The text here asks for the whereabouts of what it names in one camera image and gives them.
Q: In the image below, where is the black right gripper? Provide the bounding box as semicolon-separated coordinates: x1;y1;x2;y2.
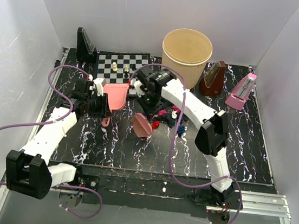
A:
134;89;166;121

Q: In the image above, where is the pink plastic dustpan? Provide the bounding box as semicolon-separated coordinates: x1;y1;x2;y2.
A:
102;83;129;127

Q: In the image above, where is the pink hand brush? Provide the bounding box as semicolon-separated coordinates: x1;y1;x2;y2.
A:
132;113;152;138

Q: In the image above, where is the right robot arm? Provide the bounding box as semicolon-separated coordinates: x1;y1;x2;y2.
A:
131;65;234;207

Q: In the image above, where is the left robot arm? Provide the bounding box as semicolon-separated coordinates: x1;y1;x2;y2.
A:
6;78;110;199

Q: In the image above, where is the magenta paper scrap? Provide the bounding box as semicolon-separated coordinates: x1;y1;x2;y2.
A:
158;109;167;116

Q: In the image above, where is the red paper scrap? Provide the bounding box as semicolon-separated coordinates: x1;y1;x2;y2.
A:
152;120;160;130

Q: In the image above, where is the small white paper scrap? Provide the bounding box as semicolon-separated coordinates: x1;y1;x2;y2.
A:
171;105;180;119

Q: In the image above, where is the blue paper scrap front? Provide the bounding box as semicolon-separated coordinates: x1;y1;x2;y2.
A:
177;125;186;136

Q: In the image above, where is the white chess piece left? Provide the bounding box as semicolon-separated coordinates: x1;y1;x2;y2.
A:
112;62;118;72

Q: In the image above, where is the black white chessboard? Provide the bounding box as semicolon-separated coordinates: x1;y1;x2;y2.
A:
93;52;151;84

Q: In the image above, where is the brown metronome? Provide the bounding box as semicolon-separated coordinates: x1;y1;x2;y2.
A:
199;61;226;97

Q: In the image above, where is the beige plastic bucket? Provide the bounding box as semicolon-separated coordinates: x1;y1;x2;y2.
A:
161;28;213;89

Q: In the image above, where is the black metronome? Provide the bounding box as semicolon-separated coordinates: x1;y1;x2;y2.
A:
76;27;98;64

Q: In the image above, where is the pink metronome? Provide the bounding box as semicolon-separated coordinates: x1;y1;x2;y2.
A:
225;73;257;111

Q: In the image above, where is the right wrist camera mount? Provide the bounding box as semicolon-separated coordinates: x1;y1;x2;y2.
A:
129;79;146;97

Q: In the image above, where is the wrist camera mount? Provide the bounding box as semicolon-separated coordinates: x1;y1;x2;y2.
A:
129;79;146;97
88;74;106;97

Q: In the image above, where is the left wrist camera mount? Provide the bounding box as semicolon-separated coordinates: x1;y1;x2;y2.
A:
88;74;106;97

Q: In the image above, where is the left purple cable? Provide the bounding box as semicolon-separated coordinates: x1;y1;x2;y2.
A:
0;56;120;221

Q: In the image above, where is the purple cable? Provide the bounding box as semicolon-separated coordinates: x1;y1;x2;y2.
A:
0;56;120;221
113;60;260;224

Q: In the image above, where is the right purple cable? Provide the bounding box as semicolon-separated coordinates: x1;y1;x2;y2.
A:
113;60;260;224

